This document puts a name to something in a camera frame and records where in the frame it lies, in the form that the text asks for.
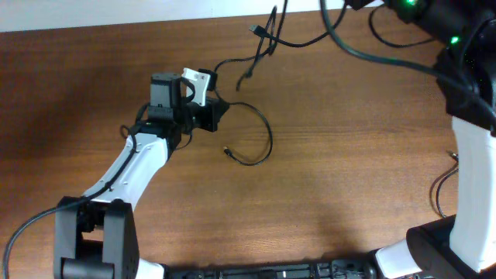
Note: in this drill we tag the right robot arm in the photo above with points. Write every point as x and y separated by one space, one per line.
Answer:
460 245

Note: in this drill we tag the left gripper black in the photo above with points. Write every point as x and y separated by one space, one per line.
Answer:
211 116

